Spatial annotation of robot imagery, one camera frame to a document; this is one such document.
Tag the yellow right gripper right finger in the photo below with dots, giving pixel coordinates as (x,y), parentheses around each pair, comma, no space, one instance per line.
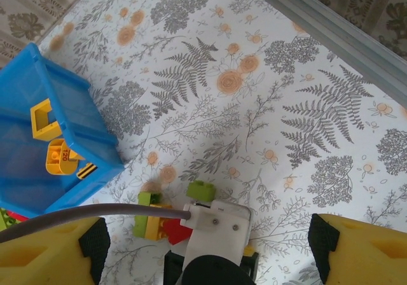
(365,259)

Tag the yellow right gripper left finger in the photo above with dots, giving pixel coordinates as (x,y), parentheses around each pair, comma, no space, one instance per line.
(41,262)

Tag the yellow black striped lego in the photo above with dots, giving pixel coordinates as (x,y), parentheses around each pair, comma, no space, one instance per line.
(86,170)

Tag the yellow curved lego with number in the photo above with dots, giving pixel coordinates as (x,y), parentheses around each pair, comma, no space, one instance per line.
(58,161)

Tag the red lego brick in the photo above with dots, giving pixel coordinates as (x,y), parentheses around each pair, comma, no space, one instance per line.
(176,232)

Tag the yellow lego brick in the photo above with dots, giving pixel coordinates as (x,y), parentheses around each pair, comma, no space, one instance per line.
(155,226)

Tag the small green lego brick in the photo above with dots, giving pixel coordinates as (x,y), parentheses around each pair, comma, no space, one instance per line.
(200,191)

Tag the blue plastic bin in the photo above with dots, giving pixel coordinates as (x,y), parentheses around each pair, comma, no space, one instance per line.
(25,84)

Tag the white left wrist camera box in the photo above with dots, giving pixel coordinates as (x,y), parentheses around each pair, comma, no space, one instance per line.
(219,231)

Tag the yellow window frame lego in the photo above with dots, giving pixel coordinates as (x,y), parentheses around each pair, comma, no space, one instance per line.
(39,132)

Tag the aluminium side rail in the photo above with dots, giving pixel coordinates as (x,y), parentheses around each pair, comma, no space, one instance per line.
(334,27)

